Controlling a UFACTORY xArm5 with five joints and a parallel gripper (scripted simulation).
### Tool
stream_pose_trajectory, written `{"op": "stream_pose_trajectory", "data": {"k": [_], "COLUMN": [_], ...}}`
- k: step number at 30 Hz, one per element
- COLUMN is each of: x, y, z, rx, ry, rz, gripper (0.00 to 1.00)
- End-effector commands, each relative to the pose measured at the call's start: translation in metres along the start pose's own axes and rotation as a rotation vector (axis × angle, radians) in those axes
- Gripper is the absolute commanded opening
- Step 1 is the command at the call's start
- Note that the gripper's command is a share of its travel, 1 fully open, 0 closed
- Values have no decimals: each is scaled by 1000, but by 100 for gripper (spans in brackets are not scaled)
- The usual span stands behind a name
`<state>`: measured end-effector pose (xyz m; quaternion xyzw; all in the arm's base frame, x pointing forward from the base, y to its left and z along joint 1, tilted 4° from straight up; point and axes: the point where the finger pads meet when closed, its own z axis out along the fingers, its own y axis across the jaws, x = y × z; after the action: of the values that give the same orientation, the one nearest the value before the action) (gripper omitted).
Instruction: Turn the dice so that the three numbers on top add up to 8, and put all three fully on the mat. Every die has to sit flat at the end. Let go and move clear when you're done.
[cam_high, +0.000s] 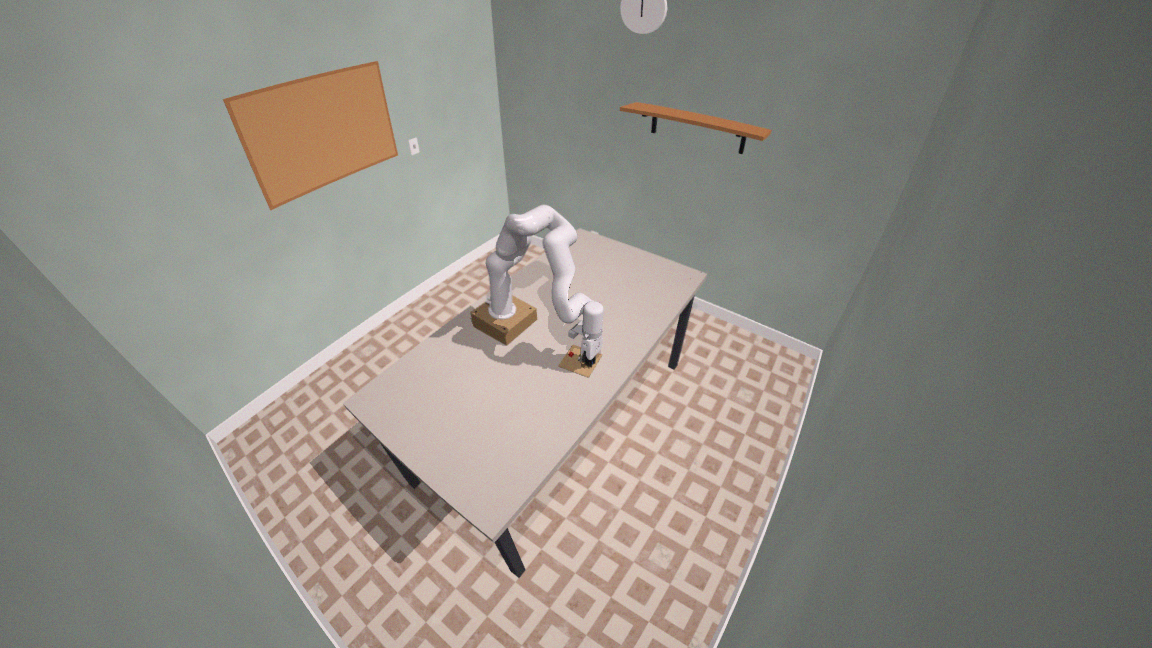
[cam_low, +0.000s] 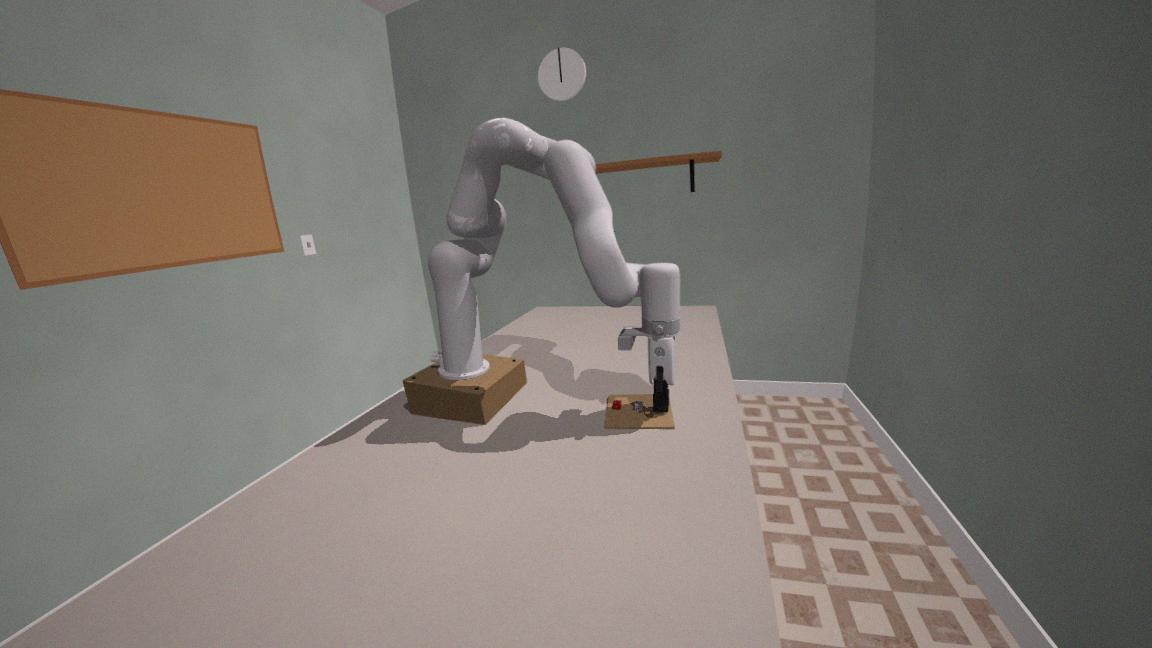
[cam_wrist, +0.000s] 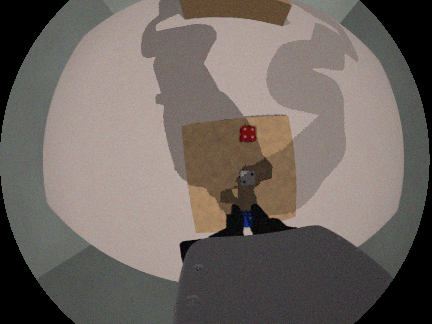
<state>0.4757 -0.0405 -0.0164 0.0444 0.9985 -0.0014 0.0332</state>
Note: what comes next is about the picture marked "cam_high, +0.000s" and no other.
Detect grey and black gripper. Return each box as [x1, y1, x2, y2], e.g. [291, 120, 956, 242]
[581, 336, 602, 367]

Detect tan square mat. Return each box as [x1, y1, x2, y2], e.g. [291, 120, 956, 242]
[558, 345, 602, 378]

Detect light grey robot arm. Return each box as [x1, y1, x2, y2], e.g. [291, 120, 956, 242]
[486, 205, 604, 339]

